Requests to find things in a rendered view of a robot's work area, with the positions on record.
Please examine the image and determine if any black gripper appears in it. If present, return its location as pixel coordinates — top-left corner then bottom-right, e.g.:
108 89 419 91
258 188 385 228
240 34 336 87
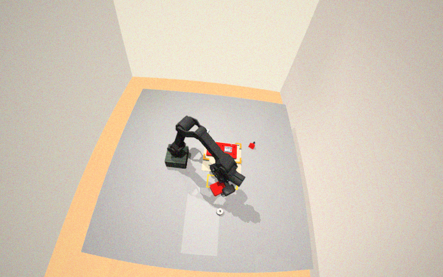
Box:
209 163 235 196

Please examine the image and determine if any red hood shell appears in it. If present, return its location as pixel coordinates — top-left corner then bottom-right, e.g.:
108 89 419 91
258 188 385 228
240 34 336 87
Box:
209 182 226 196

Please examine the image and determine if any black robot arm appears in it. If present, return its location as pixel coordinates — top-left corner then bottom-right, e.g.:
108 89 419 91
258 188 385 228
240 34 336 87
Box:
167 116 245 187

